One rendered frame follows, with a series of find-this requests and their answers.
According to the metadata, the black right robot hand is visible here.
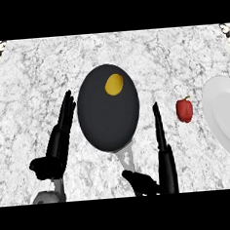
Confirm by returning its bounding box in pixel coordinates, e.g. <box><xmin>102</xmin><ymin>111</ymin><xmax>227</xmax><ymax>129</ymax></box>
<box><xmin>115</xmin><ymin>99</ymin><xmax>180</xmax><ymax>199</ymax></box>

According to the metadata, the black frying pan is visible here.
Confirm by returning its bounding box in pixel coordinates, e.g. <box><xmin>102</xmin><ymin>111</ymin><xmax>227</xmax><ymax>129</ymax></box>
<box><xmin>73</xmin><ymin>61</ymin><xmax>146</xmax><ymax>176</ymax></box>

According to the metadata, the yellow lemon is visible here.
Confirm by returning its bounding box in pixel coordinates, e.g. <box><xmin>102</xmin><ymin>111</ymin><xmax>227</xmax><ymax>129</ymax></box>
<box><xmin>103</xmin><ymin>72</ymin><xmax>126</xmax><ymax>97</ymax></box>

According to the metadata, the red bell pepper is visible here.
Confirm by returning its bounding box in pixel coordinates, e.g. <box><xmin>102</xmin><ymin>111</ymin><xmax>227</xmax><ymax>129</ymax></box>
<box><xmin>174</xmin><ymin>96</ymin><xmax>195</xmax><ymax>125</ymax></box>

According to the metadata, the white plate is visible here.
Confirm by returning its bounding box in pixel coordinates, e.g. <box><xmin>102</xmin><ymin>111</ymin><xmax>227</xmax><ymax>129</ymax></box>
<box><xmin>199</xmin><ymin>75</ymin><xmax>230</xmax><ymax>167</ymax></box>

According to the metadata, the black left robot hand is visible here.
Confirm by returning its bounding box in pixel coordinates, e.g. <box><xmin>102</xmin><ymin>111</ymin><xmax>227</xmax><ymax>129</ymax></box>
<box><xmin>22</xmin><ymin>89</ymin><xmax>83</xmax><ymax>182</ymax></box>

